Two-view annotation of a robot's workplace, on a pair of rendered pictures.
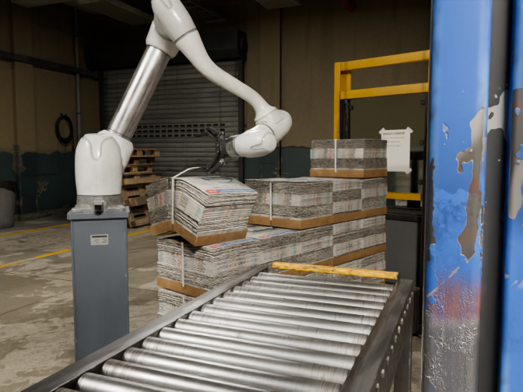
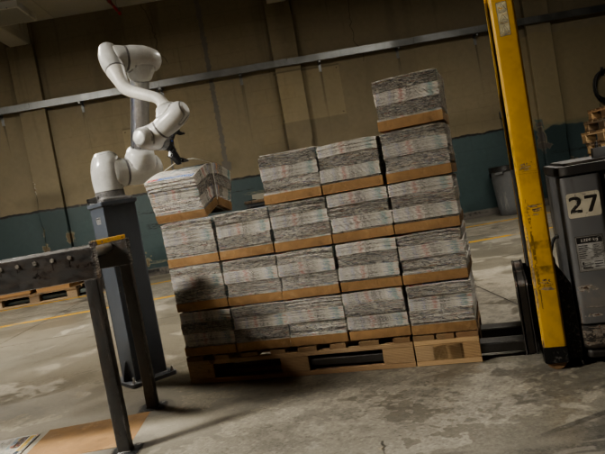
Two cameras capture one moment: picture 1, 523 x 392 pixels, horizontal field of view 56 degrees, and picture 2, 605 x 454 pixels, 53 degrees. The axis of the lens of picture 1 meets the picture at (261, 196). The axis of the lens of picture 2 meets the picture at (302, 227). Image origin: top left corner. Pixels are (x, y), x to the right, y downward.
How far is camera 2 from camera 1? 3.22 m
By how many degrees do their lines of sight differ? 66
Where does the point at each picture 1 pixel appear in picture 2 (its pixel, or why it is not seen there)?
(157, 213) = not seen: hidden behind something
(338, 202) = (328, 170)
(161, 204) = not seen: hidden behind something
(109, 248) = (102, 226)
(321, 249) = (308, 224)
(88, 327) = (106, 276)
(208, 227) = (162, 209)
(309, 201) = (276, 174)
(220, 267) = (170, 240)
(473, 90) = not seen: outside the picture
